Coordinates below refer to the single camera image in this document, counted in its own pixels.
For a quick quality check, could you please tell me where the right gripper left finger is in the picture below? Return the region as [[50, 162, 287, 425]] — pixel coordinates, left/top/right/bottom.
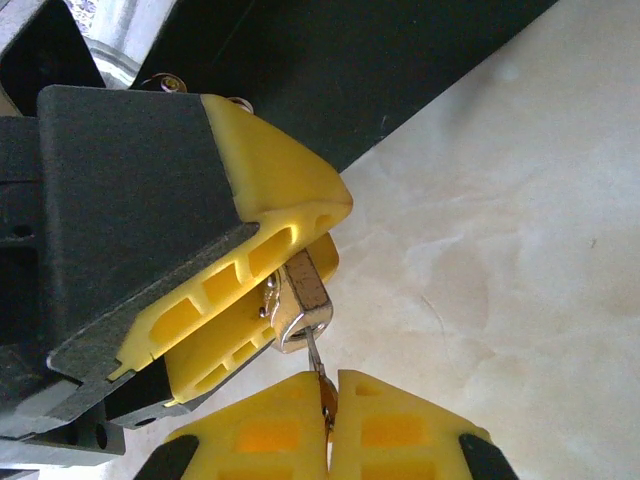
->
[[132, 372, 331, 480]]

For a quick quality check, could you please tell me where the brass padlock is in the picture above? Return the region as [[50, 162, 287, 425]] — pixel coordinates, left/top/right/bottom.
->
[[262, 249, 335, 355]]

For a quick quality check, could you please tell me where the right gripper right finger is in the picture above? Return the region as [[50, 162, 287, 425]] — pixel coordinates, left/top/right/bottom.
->
[[329, 368, 521, 480]]

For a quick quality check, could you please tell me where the small metal key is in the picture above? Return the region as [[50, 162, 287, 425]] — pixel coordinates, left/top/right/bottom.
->
[[302, 322, 339, 454]]

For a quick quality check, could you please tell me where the silver box hasp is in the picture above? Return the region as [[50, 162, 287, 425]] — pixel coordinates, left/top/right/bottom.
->
[[144, 71, 255, 115]]

